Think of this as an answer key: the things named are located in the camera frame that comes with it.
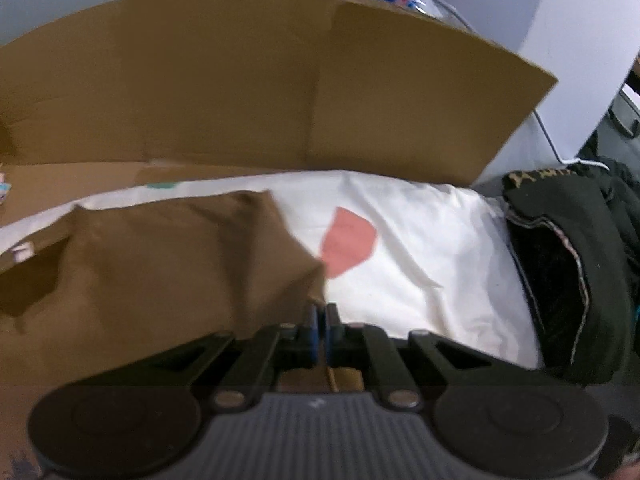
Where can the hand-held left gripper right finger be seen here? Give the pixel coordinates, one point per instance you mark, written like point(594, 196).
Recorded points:
point(330, 332)

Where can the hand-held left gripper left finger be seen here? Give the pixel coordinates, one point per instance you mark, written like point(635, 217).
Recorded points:
point(311, 332)

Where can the brown printed t-shirt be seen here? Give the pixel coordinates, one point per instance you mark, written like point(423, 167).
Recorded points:
point(150, 285)

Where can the white patterned bed sheet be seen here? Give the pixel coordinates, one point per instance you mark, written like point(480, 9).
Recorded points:
point(440, 240)

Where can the large brown cardboard sheet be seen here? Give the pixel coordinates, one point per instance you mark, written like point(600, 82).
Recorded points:
point(200, 75)

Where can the small floral patterned cloth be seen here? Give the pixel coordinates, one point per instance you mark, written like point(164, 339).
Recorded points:
point(3, 185)

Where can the grey suitcase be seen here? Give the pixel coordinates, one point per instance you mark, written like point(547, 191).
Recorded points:
point(625, 120)

